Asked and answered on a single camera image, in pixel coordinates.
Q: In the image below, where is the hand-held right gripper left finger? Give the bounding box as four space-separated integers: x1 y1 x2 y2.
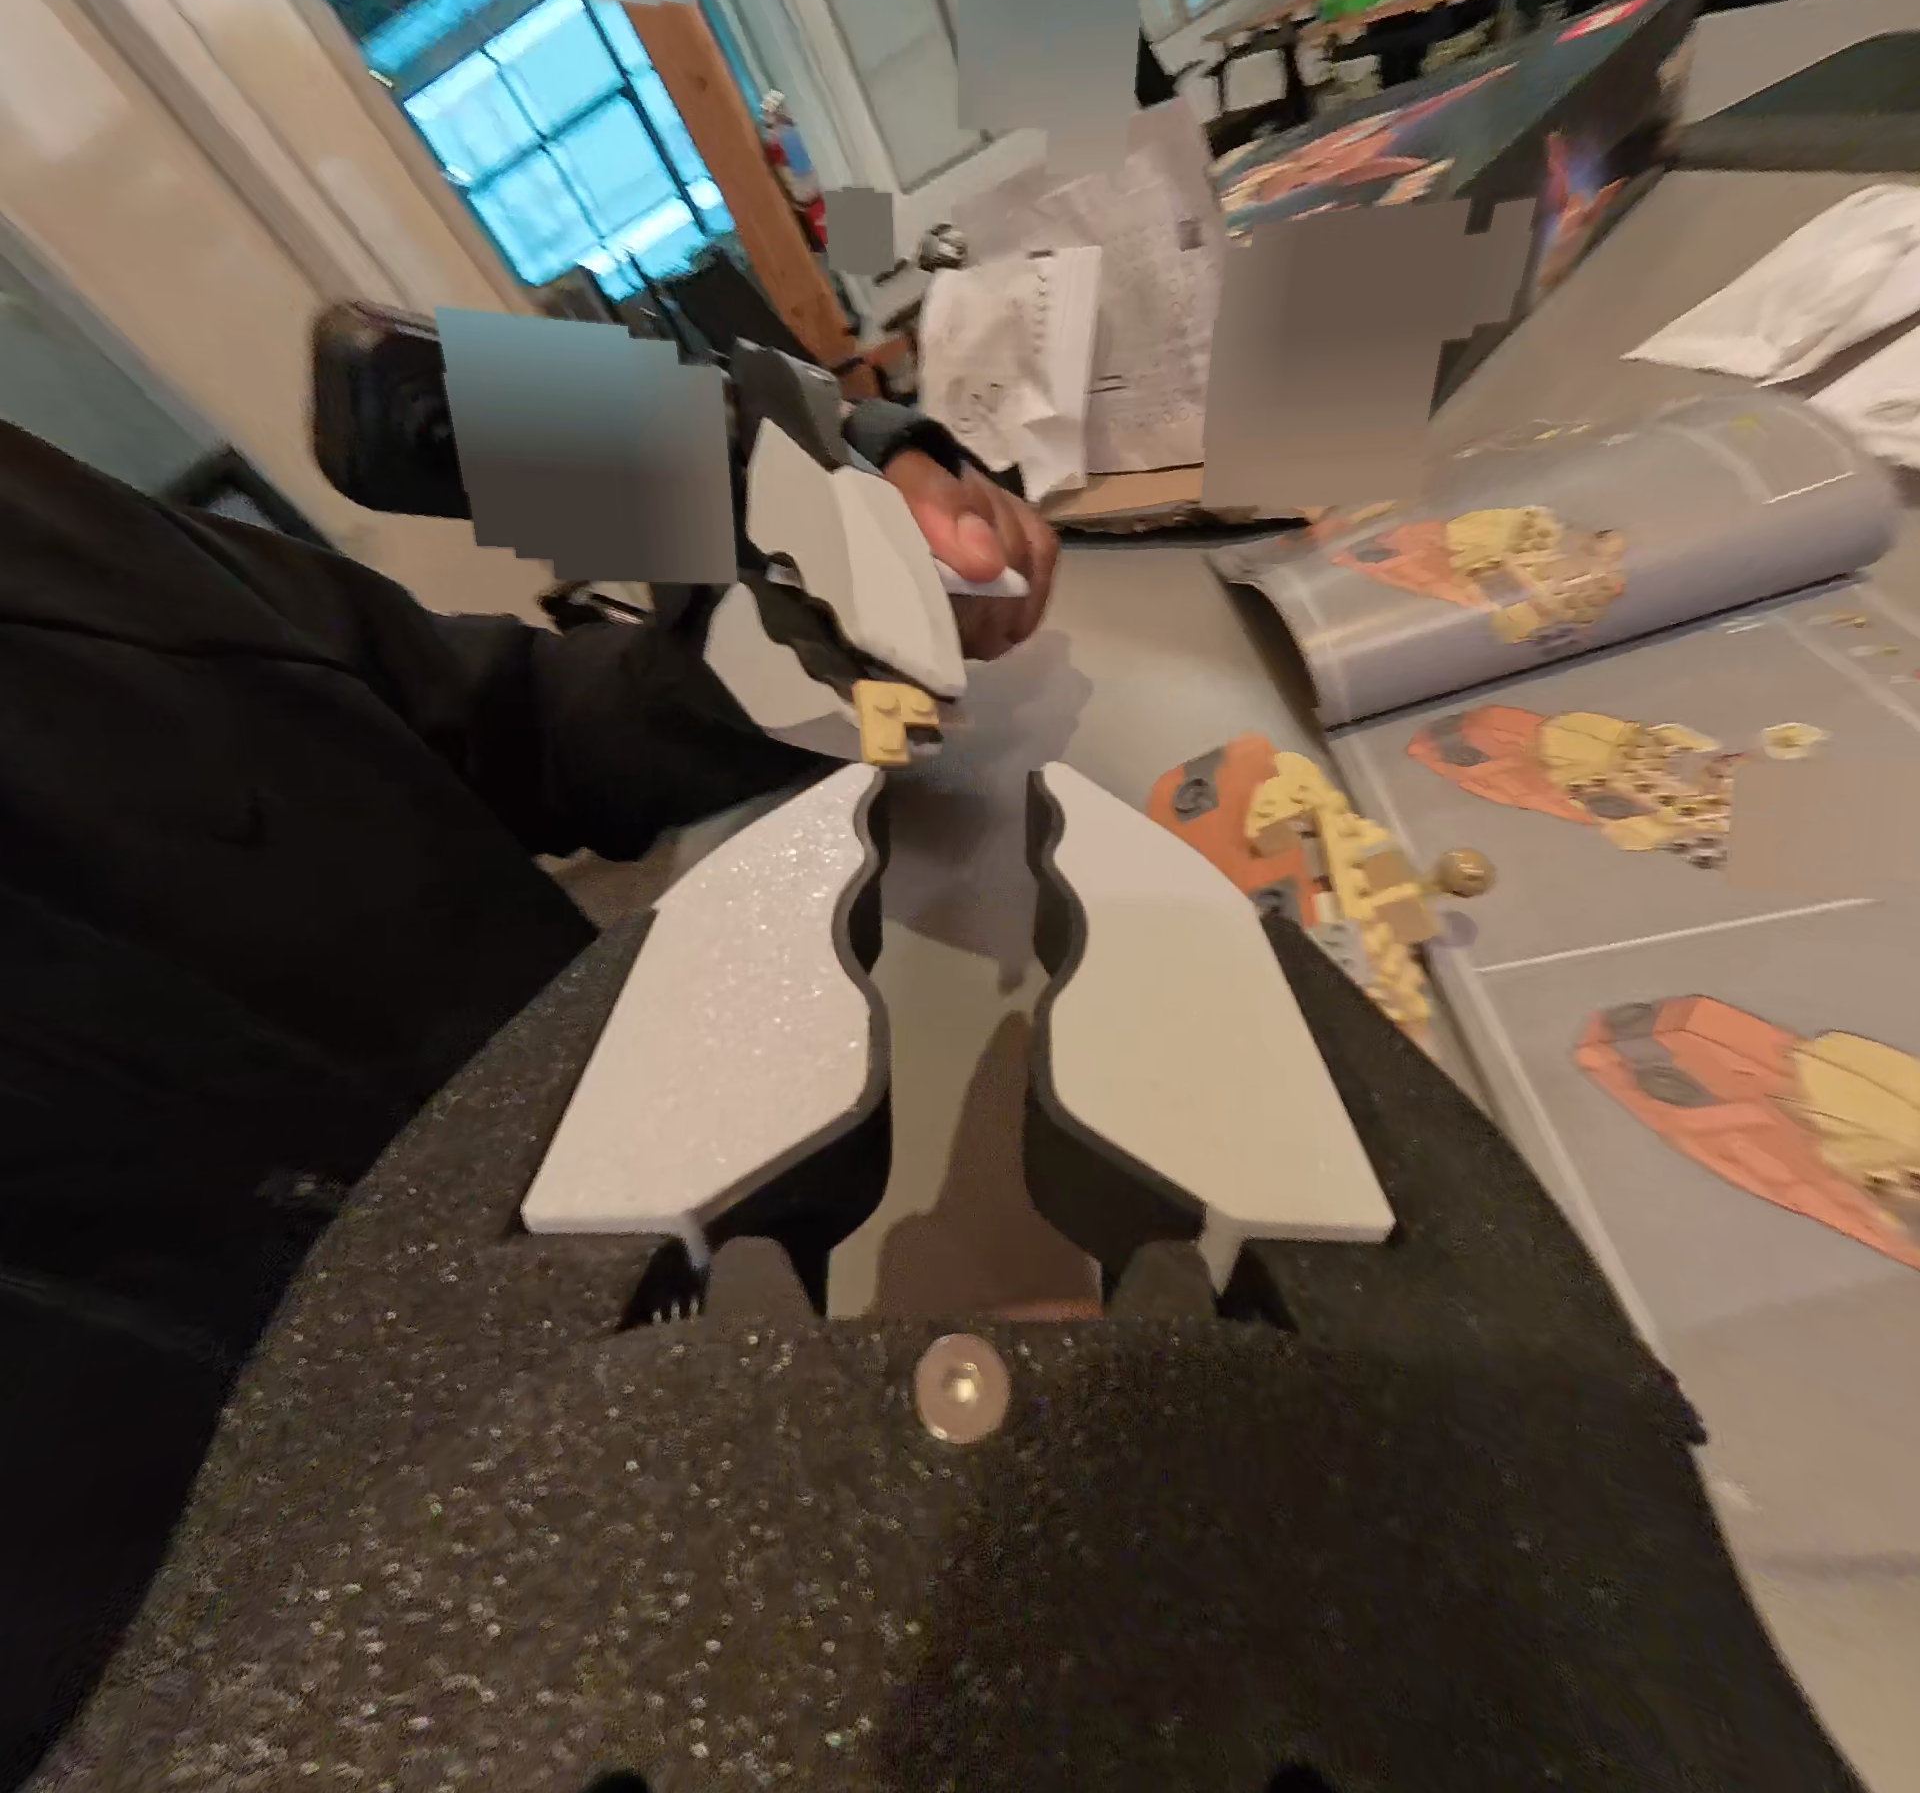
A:
520 763 894 1240

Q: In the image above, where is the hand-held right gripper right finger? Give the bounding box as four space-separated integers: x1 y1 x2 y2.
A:
1026 761 1399 1247

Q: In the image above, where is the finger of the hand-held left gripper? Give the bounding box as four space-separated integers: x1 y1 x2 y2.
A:
742 413 972 703
702 586 869 763

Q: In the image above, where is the small tan corner plate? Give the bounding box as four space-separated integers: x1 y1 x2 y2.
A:
853 680 951 771

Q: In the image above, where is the tan and brown brick model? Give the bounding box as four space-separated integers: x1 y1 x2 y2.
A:
1147 735 1501 1031

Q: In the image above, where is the grey instruction booklet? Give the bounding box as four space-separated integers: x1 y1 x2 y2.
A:
1207 390 1920 1390

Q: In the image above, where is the person's left forearm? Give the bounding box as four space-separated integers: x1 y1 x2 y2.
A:
300 399 1026 864

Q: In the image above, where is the grey desk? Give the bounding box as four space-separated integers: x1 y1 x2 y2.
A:
570 164 1920 1793

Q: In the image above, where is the person's left hand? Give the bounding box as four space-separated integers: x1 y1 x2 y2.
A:
897 462 1065 664

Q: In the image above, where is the white numbered paper bag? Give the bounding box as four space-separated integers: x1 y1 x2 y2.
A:
1034 99 1224 467
915 248 1104 505

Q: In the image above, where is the brown cardboard piece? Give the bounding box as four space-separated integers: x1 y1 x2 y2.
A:
1051 465 1322 534

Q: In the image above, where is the bright window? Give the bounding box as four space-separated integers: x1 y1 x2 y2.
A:
360 0 739 294

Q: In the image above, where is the person's dark clothing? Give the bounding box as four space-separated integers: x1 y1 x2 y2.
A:
0 421 633 1782

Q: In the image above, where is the dark toy set box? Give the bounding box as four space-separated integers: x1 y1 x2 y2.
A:
1212 0 1717 370

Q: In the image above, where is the torn white paper bag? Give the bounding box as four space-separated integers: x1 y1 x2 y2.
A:
1625 181 1920 385

